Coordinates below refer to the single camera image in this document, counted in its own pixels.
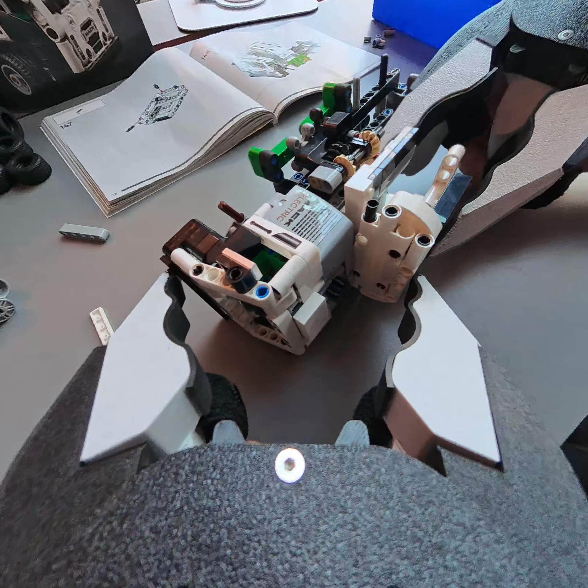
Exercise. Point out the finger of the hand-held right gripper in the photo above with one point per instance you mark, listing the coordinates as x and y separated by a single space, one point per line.
505 197
450 78

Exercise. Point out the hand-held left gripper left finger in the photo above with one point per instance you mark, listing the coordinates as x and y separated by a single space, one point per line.
138 376

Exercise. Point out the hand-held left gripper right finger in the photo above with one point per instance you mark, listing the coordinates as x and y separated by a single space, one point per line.
445 390

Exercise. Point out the white lego truck model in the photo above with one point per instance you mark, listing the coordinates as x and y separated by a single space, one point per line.
298 229

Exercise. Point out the white lego plate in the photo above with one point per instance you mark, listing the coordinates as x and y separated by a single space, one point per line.
102 325

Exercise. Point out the grey lego wheel rim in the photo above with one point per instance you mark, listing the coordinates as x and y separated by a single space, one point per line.
6 310
3 287

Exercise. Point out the grey lego beam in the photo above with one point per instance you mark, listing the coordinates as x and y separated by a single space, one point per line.
85 233

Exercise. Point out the pile of black lego tyres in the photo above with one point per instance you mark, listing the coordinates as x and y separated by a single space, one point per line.
30 166

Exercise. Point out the black lego set box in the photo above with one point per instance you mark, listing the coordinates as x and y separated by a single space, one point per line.
69 41

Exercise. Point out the blue plastic bin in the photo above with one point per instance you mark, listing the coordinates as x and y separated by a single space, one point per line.
413 23

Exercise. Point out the open instruction booklet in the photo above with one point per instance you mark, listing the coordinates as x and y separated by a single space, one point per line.
138 151

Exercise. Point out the clear round disc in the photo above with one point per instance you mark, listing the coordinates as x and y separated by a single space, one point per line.
229 2

